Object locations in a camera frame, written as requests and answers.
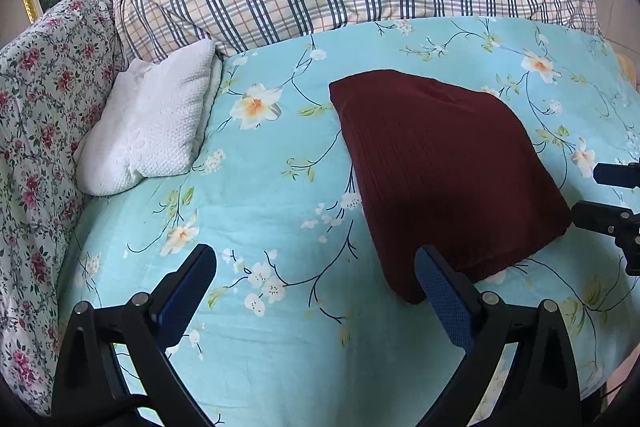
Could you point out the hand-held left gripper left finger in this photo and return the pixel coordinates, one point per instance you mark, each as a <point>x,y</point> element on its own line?
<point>184,289</point>

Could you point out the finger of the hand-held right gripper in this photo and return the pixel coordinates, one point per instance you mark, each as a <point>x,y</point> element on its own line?
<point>607,217</point>
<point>617,174</point>

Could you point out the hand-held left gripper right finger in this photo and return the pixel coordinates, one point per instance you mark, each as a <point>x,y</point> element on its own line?
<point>446,294</point>

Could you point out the maroon knit sweater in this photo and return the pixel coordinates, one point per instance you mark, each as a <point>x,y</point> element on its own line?
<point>440,167</point>

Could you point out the light blue floral bed sheet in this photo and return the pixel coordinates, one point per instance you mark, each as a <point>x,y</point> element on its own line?
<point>280,187</point>

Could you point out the white textured pillow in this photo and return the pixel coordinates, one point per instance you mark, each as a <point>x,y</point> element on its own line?
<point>150,122</point>

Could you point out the floral pink quilt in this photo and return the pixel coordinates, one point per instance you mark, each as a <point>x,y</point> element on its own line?
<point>45,117</point>

